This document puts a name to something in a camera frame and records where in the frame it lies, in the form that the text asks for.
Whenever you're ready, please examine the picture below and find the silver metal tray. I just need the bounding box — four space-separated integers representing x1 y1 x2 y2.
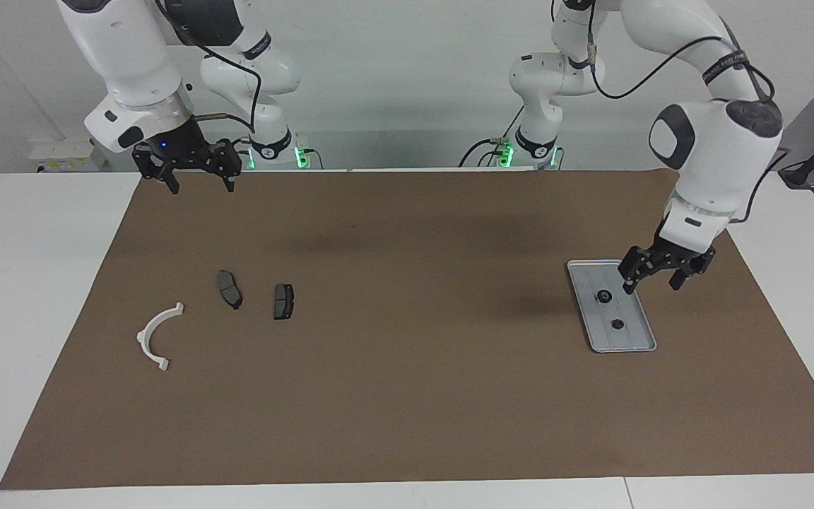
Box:
567 259 658 353

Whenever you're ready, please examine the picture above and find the white power strip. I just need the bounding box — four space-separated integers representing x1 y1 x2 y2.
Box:
29 138 107 172

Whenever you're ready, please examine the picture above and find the long dark brake pad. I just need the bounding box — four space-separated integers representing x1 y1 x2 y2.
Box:
217 270 243 310

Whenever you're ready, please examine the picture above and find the short dark brake pad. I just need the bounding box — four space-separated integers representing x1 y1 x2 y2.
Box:
273 283 295 321

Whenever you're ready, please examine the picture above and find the brown table mat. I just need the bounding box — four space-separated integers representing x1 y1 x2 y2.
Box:
0 168 814 490

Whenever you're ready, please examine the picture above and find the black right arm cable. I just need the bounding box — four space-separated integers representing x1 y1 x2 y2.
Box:
155 0 264 135

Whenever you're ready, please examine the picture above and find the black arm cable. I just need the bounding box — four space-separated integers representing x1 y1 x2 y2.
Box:
586 0 777 103
155 0 264 135

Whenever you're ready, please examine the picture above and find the white semicircular bracket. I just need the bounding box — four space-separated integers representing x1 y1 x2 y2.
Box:
136 303 185 372

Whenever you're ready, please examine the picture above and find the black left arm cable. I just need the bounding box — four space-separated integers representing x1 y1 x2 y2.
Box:
586 0 777 103

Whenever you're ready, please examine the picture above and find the black base cable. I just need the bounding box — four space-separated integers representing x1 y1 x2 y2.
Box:
458 106 522 168

